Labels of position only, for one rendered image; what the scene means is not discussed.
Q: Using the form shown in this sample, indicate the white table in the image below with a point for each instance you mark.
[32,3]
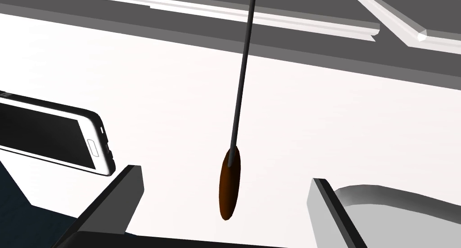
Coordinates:
[173,93]

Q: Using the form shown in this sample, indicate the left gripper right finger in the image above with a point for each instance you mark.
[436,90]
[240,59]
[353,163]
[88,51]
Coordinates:
[324,219]

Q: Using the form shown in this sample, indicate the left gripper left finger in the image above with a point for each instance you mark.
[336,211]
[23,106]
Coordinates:
[115,201]

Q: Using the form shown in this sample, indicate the grey rounded dish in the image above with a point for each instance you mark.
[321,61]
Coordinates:
[407,222]

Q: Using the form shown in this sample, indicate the black and white smartphone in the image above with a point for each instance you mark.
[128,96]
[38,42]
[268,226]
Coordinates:
[36,132]

